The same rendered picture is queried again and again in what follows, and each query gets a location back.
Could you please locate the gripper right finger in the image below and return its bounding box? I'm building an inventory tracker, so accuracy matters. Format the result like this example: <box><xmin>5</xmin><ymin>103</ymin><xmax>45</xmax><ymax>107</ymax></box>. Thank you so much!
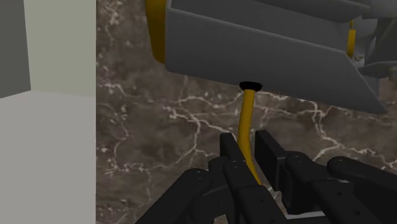
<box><xmin>254</xmin><ymin>129</ymin><xmax>397</xmax><ymax>224</ymax></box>

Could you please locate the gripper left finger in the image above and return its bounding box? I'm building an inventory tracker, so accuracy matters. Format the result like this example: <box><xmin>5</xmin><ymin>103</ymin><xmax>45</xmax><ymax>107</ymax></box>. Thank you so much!
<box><xmin>134</xmin><ymin>132</ymin><xmax>287</xmax><ymax>224</ymax></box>

